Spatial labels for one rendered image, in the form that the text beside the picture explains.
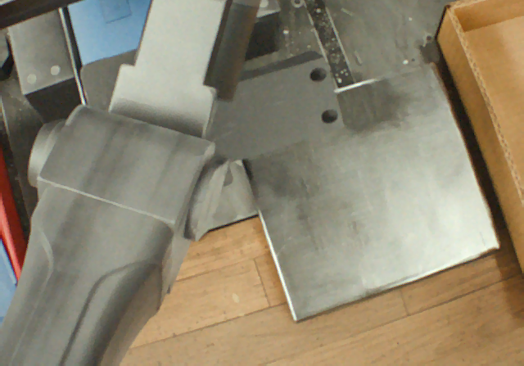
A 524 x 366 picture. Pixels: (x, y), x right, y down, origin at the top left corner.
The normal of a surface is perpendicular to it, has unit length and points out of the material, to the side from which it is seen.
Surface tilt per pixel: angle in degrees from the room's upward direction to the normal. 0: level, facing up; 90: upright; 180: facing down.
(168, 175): 26
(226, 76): 63
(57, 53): 0
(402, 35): 0
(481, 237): 0
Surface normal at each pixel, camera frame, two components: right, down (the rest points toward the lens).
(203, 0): -0.13, 0.14
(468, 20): 0.31, 0.92
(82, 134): 0.11, -0.64
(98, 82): 0.15, 0.22
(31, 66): -0.01, -0.25
